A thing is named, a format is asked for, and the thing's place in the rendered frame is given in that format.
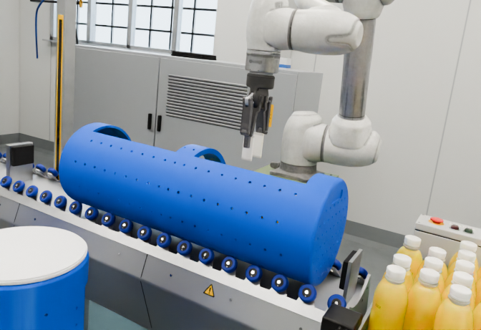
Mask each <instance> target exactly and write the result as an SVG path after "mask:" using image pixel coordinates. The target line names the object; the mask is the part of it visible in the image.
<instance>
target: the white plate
mask: <svg viewBox="0 0 481 330"><path fill-rule="evenodd" d="M86 255H87V244H86V242H85V241H84V240H83V239H82V238H81V237H79V236H78V235H77V234H75V233H72V232H70V231H68V230H63V229H60V228H52V227H44V226H22V227H13V228H4V229H0V286H16V285H23V284H29V283H36V282H40V281H45V280H48V279H51V278H55V277H57V276H61V275H62V274H64V273H66V272H68V271H71V270H72V269H73V268H75V267H77V266H78V265H79V264H80V263H81V262H83V260H84V259H85V257H86Z"/></svg>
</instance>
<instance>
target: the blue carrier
mask: <svg viewBox="0 0 481 330"><path fill-rule="evenodd" d="M202 155H203V157H204V158H205V159H202V158H199V157H200V156H202ZM59 179H60V183H61V185H62V188H63V190H64V191H65V193H66V194H67V195H68V196H69V197H70V198H71V199H73V200H75V201H79V202H81V203H83V204H85V205H89V206H91V207H96V208H97V209H99V210H103V211H105V212H108V213H113V214H114V215H116V216H119V217H121V218H125V219H130V220H131V221H133V222H135V223H139V224H141V225H147V226H149V227H150V228H152V229H155V230H158V231H161V232H163V233H169V234H170V235H171V236H175V237H177V238H180V239H183V240H188V241H190V242H191V243H194V244H197V245H199V246H202V247H205V248H211V249H212V250H213V251H216V252H219V253H222V254H224V255H227V256H233V257H234V258H236V259H238V260H241V261H244V262H246V263H250V264H252V265H257V266H259V267H260V268H264V269H266V270H268V271H272V272H274V273H277V274H283V275H285V276H286V277H288V278H292V279H294V280H296V281H300V282H302V283H309V284H311V285H312V286H317V285H319V284H321V283H322V282H323V281H324V279H325V278H326V277H327V275H328V274H329V271H330V270H331V267H332V266H333V264H334V261H335V259H336V256H337V253H338V251H339V247H340V245H341V240H342V237H343V234H344V229H345V225H346V217H347V211H348V203H349V194H348V189H347V185H346V183H345V181H344V180H343V179H341V178H336V177H333V176H330V175H324V174H321V173H317V174H315V175H313V176H312V177H311V178H310V179H309V181H308V182H307V184H303V183H298V182H295V181H292V180H287V179H283V178H278V177H275V176H272V175H267V174H263V173H257V172H254V171H251V170H246V169H243V168H237V167H234V166H231V165H226V164H225V160H224V158H223V156H222V155H221V154H220V153H219V152H218V151H217V150H215V149H213V148H209V147H203V146H200V145H186V146H184V147H182V148H180V149H179V150H178V151H176V152H173V151H170V150H165V149H162V148H158V147H153V146H150V145H145V144H142V143H138V142H133V141H131V139H130V137H129V135H128V134H127V133H126V132H125V131H124V130H123V129H121V128H120V127H117V126H114V125H108V124H105V123H101V122H95V123H91V124H88V125H85V126H84V127H81V128H80V129H78V130H77V131H76V132H75V133H74V134H73V135H72V136H71V137H70V138H69V140H68V141H67V143H66V145H65V146H64V149H63V151H62V154H61V157H60V161H59ZM179 192H180V193H179ZM191 196H192V197H191ZM218 204H219V205H218ZM232 208H233V209H232ZM247 212H248V214H246V213H247ZM262 216H263V218H261V217H262ZM277 221H278V223H277Z"/></svg>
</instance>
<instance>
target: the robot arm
mask: <svg viewBox="0 0 481 330"><path fill-rule="evenodd" d="M294 1H295V3H296V5H297V7H298V8H300V9H291V8H289V2H288V0H252V2H251V6H250V9H249V13H248V20H247V26H246V41H247V52H246V67H245V69H246V70H248V71H250V73H247V78H246V86H247V87H250V92H249V93H248V96H247V97H243V110H242V117H241V124H240V134H241V135H244V138H243V150H242V157H241V159H242V160H247V161H252V157H257V158H261V155H262V149H263V137H264V134H265V135H267V134H268V132H266V131H268V126H269V120H270V113H271V103H272V101H273V97H271V96H268V90H269V89H273V88H274V81H275V77H274V76H273V74H277V73H278V68H279V62H280V57H281V54H280V53H281V50H294V51H300V52H303V53H308V54H319V55H333V56H334V55H342V54H343V55H344V62H343V70H342V79H341V95H340V103H339V113H338V114H337V115H336V116H335V117H334V118H333V119H332V121H331V125H326V124H324V123H322V118H321V116H320V115H319V114H317V113H315V112H313V111H296V112H294V113H293V114H292V115H291V116H290V117H289V119H288V121H287V123H286V126H285V127H284V131H283V137H282V143H281V161H280V162H271V164H270V166H271V168H274V170H270V173H269V174H270V175H277V176H280V177H283V178H288V179H292V180H297V181H300V182H302V183H307V182H308V181H309V179H310V178H311V177H312V176H313V175H315V174H317V173H321V174H325V173H323V172H321V171H318V170H316V165H317V163H318V162H327V163H330V164H333V165H340V166H346V167H364V166H368V165H371V164H373V163H375V162H376V161H377V159H378V156H379V151H380V148H381V145H382V140H381V138H380V136H379V134H378V133H377V132H376V131H372V128H371V121H370V119H369V118H368V117H367V116H366V115H365V112H366V99H367V92H368V86H369V74H370V67H371V58H372V52H373V45H374V33H375V26H376V19H377V18H378V17H379V16H380V14H381V12H382V9H383V8H384V6H387V5H390V4H391V3H392V2H393V1H394V0H294ZM329 2H331V3H340V4H343V8H344V10H341V9H340V8H338V7H337V6H334V5H333V4H330V3H329ZM248 49H249V50H248ZM274 52H275V53H274ZM255 125H256V132H253V131H254V128H255Z"/></svg>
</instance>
